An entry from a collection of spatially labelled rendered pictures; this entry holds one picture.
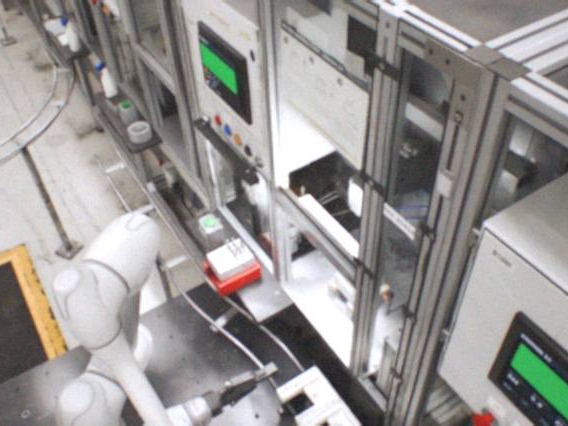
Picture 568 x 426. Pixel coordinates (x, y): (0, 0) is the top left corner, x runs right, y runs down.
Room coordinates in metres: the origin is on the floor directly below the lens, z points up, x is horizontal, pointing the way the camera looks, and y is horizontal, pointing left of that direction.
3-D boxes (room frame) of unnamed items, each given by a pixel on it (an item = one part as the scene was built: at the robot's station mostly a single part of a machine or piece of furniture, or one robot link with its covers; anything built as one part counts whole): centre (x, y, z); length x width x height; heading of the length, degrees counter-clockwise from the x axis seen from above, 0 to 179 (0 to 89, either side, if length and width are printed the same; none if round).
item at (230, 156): (1.35, 0.15, 1.37); 0.36 x 0.04 x 0.04; 30
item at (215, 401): (0.79, 0.21, 0.88); 0.09 x 0.07 x 0.08; 120
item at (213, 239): (1.37, 0.24, 0.97); 0.08 x 0.08 x 0.12; 30
